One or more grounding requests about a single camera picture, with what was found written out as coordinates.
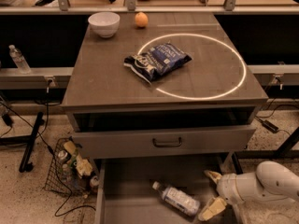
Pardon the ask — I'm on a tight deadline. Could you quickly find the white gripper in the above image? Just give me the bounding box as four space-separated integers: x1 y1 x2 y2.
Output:
198 170 239 221

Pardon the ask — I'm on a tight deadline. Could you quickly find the blue label plastic water bottle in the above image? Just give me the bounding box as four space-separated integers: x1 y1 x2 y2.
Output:
152 181 200 217

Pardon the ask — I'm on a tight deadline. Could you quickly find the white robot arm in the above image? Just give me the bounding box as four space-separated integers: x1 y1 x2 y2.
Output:
198 161 299 221

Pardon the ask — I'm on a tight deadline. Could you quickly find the grey drawer cabinet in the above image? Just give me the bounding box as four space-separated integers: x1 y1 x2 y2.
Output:
63 13 267 159

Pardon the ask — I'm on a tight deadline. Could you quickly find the open middle drawer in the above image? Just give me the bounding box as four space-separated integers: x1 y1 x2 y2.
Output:
93 152 246 224

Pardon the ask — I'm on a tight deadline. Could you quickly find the small clear water bottle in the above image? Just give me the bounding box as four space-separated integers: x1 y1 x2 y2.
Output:
8 45 31 74

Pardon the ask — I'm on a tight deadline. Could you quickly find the black power adapter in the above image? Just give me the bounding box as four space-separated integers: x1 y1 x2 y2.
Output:
262 120 278 133

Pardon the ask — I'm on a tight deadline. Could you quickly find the blue chip bag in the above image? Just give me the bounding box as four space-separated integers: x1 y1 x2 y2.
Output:
123 43 192 83

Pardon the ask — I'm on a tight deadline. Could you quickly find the soda can in basket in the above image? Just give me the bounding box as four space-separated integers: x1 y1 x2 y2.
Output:
57 150 70 163

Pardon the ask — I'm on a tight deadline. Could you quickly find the orange fruit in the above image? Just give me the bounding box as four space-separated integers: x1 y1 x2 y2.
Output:
135 12 149 28

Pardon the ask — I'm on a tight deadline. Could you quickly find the black floor stand leg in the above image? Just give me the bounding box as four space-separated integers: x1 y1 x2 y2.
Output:
19 112 43 173

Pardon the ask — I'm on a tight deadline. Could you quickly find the white ceramic bowl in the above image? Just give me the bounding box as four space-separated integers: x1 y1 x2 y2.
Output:
88 12 121 38

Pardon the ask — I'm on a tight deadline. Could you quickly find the metal railing ledge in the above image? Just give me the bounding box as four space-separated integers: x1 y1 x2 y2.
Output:
0 67 73 90

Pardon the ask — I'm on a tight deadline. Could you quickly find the top drawer with black handle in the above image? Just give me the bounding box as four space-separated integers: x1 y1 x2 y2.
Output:
72 125 255 159

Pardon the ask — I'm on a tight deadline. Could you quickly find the black wire basket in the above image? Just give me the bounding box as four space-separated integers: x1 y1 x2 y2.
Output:
44 138 99 196

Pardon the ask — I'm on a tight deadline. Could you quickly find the black cable on floor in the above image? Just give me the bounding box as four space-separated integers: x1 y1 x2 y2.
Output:
0 77 97 217

